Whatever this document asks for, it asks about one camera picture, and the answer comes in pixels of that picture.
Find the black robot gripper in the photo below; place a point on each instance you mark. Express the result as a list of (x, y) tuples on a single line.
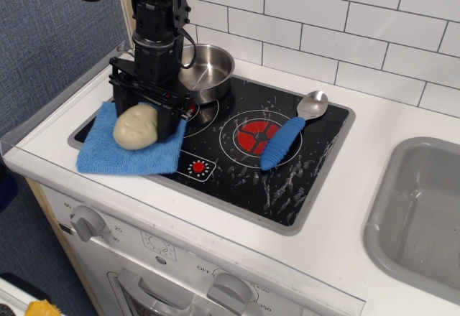
[(152, 77)]

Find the beige toy potato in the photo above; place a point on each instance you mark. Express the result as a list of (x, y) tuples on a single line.
[(136, 128)]

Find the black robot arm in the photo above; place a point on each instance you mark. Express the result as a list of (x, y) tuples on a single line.
[(160, 22)]

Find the black toy stovetop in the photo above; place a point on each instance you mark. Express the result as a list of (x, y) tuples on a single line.
[(219, 161)]

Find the blue microfiber cloth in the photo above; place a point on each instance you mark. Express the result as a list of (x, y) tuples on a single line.
[(100, 154)]

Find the stainless steel pot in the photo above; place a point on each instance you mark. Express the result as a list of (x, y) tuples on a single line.
[(206, 72)]

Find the grey left oven knob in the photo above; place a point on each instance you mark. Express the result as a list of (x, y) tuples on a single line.
[(87, 223)]

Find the grey oven knob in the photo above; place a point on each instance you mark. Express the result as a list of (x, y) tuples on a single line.
[(87, 223), (230, 292)]

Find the white toy oven front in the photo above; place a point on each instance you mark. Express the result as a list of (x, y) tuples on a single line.
[(132, 272)]

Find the grey right oven knob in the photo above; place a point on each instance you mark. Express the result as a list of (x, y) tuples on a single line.
[(230, 292)]

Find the yellow and black object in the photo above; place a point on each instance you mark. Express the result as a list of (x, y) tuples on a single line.
[(36, 308)]

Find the grey sink basin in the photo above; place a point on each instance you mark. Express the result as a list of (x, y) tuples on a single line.
[(412, 232)]

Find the light wooden side post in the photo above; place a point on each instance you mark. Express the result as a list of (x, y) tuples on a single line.
[(130, 23)]

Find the blue handled metal spoon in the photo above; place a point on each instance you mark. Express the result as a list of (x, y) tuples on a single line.
[(312, 106)]

